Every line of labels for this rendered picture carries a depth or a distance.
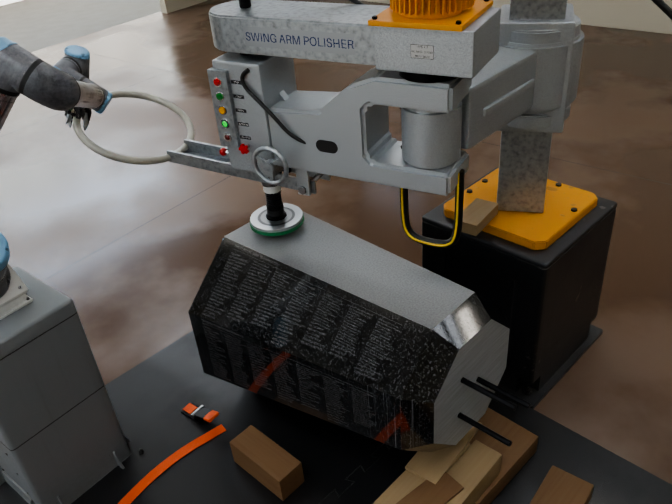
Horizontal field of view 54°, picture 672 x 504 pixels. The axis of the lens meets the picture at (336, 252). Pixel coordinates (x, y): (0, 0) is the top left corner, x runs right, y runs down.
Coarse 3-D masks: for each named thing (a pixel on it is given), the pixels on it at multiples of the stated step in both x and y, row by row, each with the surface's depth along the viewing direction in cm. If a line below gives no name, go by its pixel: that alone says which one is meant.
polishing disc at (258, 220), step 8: (264, 208) 271; (288, 208) 270; (296, 208) 269; (256, 216) 266; (264, 216) 266; (288, 216) 265; (296, 216) 264; (256, 224) 261; (264, 224) 261; (272, 224) 260; (280, 224) 260; (288, 224) 259; (296, 224) 260; (272, 232) 257
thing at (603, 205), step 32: (448, 224) 278; (576, 224) 270; (608, 224) 283; (448, 256) 285; (480, 256) 271; (512, 256) 259; (544, 256) 253; (576, 256) 268; (480, 288) 280; (512, 288) 267; (544, 288) 255; (576, 288) 282; (512, 320) 274; (544, 320) 267; (576, 320) 297; (512, 352) 283; (544, 352) 280; (576, 352) 310; (512, 384) 292; (544, 384) 295
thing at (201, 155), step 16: (192, 144) 274; (208, 144) 270; (176, 160) 267; (192, 160) 263; (208, 160) 258; (224, 160) 267; (240, 176) 255; (256, 176) 251; (288, 176) 243; (320, 176) 247; (304, 192) 239
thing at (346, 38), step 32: (256, 0) 227; (224, 32) 216; (256, 32) 210; (288, 32) 205; (320, 32) 200; (352, 32) 195; (384, 32) 188; (416, 32) 184; (448, 32) 179; (480, 32) 180; (384, 64) 193; (416, 64) 189; (448, 64) 184; (480, 64) 187
